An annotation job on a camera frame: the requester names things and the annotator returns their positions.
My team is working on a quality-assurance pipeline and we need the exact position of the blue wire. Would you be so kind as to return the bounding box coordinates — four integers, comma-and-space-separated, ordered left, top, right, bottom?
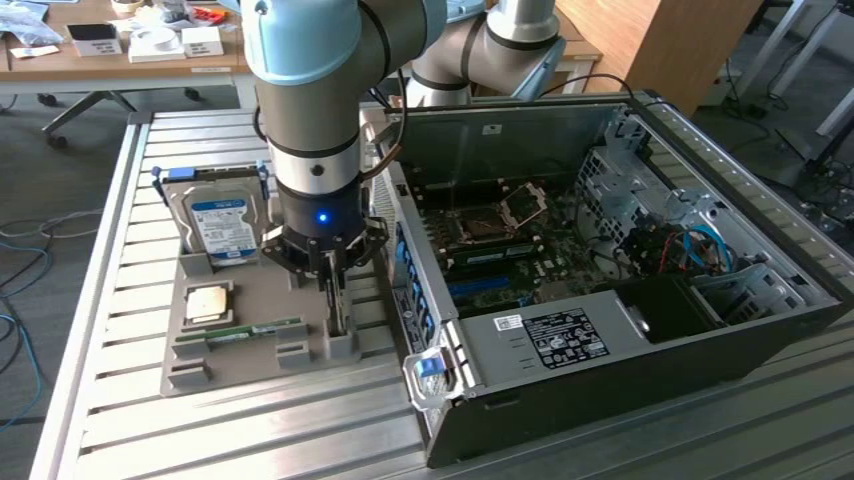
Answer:
680, 227, 736, 274

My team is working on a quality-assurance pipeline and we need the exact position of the wooden cabinet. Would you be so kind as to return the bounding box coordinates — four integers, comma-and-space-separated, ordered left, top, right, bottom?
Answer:
557, 0, 767, 116

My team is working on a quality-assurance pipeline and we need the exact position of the CPU socket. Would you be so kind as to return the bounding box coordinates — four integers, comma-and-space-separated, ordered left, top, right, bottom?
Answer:
457, 209, 520, 244

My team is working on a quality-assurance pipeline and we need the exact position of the wooden desk white frame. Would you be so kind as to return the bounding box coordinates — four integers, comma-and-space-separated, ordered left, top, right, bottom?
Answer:
0, 0, 243, 150
230, 37, 602, 109

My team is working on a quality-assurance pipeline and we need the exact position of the thin black cable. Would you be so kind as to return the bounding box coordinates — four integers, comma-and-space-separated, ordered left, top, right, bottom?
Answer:
553, 73, 636, 109

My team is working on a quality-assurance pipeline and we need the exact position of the open black PC case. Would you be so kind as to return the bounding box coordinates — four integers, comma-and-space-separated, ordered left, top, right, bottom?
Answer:
353, 89, 854, 470

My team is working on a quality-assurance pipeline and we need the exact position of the dark small parts bag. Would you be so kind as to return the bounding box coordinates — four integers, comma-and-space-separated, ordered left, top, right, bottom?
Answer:
157, 0, 193, 24

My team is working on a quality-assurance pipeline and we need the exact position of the green Dell motherboard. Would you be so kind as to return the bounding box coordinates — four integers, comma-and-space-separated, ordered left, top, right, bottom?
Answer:
420, 199, 622, 311

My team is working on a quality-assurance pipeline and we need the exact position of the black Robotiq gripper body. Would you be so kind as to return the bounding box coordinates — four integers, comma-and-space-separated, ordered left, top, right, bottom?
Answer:
277, 179, 369, 275

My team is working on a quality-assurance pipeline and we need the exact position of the flat white box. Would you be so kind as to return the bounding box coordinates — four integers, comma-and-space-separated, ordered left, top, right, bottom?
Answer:
127, 45, 187, 64

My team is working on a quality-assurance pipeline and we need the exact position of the metal drive cage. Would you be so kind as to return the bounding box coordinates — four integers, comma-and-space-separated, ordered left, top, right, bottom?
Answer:
574, 145, 756, 266

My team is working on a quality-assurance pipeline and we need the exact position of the clear plastic bag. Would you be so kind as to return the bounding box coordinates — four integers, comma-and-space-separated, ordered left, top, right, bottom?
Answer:
0, 0, 66, 46

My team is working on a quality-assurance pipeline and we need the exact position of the blue network cable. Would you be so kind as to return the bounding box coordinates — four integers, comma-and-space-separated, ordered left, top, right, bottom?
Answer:
0, 239, 53, 432

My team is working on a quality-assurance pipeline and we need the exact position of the grey cable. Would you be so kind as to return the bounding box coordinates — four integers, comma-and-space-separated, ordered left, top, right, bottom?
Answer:
0, 208, 106, 241

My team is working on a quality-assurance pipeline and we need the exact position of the hard disk with blue bracket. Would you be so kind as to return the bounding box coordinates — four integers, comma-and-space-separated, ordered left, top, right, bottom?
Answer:
150, 160, 277, 271

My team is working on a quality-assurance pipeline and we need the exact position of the red wire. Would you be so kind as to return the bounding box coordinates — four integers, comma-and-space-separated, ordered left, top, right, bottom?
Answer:
657, 229, 689, 274

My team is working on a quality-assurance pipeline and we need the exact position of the metal socket cover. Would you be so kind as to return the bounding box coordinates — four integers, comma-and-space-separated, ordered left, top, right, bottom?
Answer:
498, 180, 553, 231

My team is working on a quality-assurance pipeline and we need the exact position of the chipset heatsink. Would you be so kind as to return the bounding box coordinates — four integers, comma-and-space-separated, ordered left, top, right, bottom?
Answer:
538, 282, 580, 304

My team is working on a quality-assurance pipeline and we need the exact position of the grey power supply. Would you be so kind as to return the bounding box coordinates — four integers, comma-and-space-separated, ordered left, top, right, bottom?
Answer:
457, 289, 653, 389

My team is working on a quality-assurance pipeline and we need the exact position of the black camera cable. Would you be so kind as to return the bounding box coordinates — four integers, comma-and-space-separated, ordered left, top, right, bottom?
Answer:
360, 69, 410, 181

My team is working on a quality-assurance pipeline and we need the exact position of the small white box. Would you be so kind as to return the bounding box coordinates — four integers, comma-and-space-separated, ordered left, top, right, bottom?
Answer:
181, 26, 225, 59

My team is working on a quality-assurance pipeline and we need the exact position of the CPU chip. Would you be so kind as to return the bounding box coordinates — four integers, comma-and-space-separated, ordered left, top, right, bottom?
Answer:
183, 287, 229, 324

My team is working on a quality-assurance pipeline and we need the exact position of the metal disk bay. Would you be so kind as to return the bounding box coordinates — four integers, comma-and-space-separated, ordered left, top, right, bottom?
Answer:
690, 262, 809, 326

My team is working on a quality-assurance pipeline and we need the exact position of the grey parts rack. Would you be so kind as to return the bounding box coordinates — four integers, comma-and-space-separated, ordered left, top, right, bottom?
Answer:
158, 242, 366, 399

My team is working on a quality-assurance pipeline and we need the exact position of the blue expansion slot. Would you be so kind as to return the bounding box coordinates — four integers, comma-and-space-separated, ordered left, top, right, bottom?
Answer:
448, 276, 516, 296

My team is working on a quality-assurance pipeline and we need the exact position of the white tape roll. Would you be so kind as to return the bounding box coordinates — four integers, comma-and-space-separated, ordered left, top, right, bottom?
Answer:
131, 27, 183, 52

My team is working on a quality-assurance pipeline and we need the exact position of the blue case latch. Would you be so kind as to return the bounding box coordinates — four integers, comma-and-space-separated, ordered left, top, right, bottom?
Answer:
413, 349, 450, 380

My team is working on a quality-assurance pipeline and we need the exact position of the white box black lid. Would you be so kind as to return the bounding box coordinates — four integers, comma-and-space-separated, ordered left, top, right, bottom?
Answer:
66, 23, 125, 57

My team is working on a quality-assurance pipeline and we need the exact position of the graphics card with metal bracket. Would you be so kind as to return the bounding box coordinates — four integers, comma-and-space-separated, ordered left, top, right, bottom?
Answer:
324, 269, 353, 346

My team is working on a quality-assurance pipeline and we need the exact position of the black plastic shroud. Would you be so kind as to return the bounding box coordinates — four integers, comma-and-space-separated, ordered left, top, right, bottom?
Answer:
612, 276, 729, 345

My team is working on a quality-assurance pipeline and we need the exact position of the white card red print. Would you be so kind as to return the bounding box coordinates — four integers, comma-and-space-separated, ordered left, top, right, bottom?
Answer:
10, 44, 62, 60

